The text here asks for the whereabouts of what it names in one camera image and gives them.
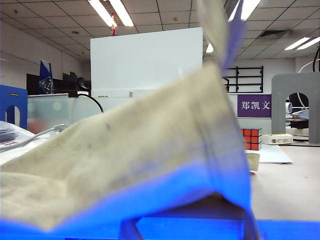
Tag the beige canvas tote bag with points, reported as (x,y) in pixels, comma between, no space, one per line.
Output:
(150,137)

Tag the white board panel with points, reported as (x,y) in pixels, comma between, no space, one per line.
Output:
(145,62)

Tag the fluorescent ceiling light fixture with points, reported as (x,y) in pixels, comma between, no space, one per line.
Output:
(302,43)
(209,48)
(251,8)
(112,12)

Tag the purple and white name plate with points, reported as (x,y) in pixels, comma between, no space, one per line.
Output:
(252,106)

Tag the Rubik's cube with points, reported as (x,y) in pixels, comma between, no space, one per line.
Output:
(252,140)

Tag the red hanging ornament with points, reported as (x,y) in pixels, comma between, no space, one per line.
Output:
(113,28)

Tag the dark desk divider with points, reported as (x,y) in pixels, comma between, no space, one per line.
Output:
(62,83)

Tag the black shelf rack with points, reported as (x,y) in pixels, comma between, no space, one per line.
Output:
(261,80)

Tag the frosted glass desk partition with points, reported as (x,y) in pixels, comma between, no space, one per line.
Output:
(50,112)

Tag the white paper sheets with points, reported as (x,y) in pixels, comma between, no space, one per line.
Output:
(272,155)

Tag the pale yellow tissue pack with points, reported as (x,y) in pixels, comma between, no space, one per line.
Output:
(277,139)

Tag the blue crystal trophy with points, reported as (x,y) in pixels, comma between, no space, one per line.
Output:
(46,75)

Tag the small white desk fan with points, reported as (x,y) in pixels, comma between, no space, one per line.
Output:
(289,108)

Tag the blue metal bookend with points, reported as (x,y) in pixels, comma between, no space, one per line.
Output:
(22,105)

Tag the stack of printed booklets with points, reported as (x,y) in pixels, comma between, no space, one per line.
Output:
(10,135)

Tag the white curved tube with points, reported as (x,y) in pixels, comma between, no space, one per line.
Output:
(306,66)

